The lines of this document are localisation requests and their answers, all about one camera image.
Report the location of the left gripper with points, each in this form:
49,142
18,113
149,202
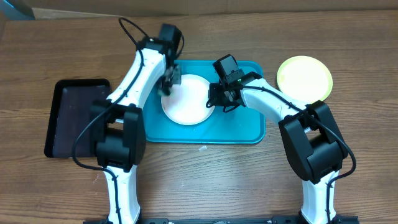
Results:
176,77

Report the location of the small white paper scrap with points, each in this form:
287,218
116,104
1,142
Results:
202,148

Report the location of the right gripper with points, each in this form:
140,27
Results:
215,101

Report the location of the green rimmed plate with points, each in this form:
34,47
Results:
304,78

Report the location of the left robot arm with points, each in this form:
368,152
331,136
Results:
117,135

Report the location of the white plate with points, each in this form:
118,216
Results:
186,104

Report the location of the green scrubbing sponge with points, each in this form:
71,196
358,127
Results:
164,91

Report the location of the teal plastic tray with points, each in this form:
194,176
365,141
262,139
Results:
240,126

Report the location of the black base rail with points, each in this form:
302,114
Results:
274,220

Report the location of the black rectangular tray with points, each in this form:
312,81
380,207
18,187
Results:
70,113

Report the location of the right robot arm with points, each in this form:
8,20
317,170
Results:
313,143

